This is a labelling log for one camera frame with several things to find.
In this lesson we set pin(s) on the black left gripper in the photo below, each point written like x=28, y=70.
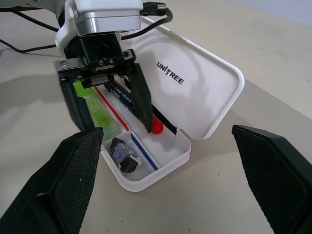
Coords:
x=100, y=56

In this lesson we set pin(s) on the small purple black eraser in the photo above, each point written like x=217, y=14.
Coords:
x=124, y=156

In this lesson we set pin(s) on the green translucent plastic case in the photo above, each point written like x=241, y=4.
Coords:
x=97, y=109

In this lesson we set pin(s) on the black marker with red caps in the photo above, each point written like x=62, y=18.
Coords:
x=124, y=97

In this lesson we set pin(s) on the white pen case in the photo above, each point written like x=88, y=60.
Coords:
x=195, y=97

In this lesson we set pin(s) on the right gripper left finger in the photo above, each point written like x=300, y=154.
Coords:
x=48, y=190

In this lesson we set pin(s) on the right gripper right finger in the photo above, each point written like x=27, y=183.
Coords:
x=280, y=182

